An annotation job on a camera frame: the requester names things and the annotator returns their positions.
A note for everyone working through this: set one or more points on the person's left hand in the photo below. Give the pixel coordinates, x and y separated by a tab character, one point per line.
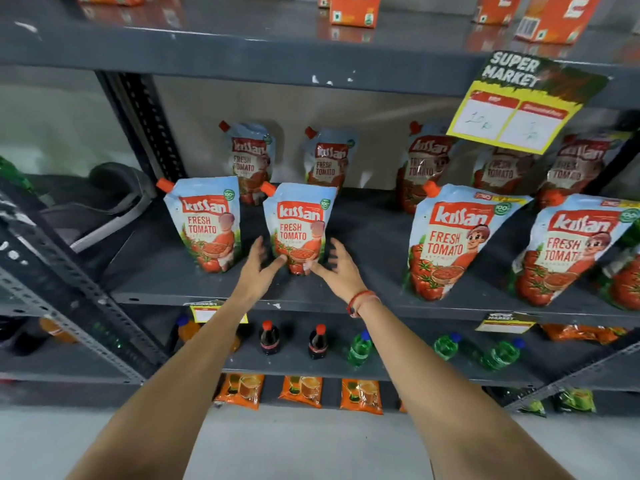
255	277

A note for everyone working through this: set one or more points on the person's right hand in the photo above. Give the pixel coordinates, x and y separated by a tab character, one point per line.
345	277

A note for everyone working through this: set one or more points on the person's right thumb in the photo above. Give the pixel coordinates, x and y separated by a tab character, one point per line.
314	268

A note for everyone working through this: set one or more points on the person's left thumb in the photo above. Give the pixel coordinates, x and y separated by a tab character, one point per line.
278	265

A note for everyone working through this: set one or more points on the blue ketchup pouch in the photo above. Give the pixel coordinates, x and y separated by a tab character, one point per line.
300	219

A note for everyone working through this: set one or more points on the person's left forearm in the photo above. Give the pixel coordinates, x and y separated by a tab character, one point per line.
190	384

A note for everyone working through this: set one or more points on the person's right forearm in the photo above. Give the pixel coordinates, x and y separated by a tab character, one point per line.
430	389

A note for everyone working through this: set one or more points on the red thread wristband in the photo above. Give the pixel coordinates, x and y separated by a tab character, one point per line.
361	300

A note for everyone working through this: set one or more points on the grey metal shelf rack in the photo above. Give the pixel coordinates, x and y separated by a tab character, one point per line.
375	234

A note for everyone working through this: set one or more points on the cola bottle red cap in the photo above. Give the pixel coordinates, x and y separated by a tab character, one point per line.
270	339
317	343

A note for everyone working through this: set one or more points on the small yellow price tag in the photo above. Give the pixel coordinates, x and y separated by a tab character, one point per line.
505	323
212	312

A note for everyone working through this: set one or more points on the green soda bottle blue cap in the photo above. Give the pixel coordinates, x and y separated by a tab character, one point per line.
446	346
359	349
502	354

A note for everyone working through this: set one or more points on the orange soda bottle blue cap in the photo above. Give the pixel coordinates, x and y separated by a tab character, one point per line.
187	330

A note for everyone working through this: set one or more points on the orange soup packet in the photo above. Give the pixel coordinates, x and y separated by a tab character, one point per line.
361	396
241	390
402	407
301	391

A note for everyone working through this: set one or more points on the rows of ketchup pouches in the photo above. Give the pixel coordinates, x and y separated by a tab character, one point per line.
450	244

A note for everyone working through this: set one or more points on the grey black chair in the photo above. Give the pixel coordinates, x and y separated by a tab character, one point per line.
100	209

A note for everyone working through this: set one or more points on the grey slotted angle rack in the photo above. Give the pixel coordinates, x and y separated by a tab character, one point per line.
50	254

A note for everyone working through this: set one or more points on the large yellow price sign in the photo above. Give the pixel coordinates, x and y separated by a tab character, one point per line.
515	114

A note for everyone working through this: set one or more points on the green snack packet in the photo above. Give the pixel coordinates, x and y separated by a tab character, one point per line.
575	400
534	408

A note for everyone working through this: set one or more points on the orange snack packets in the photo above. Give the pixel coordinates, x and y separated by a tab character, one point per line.
580	333

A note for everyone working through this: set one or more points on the dark green bottle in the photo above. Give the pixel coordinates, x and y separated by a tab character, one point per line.
12	175

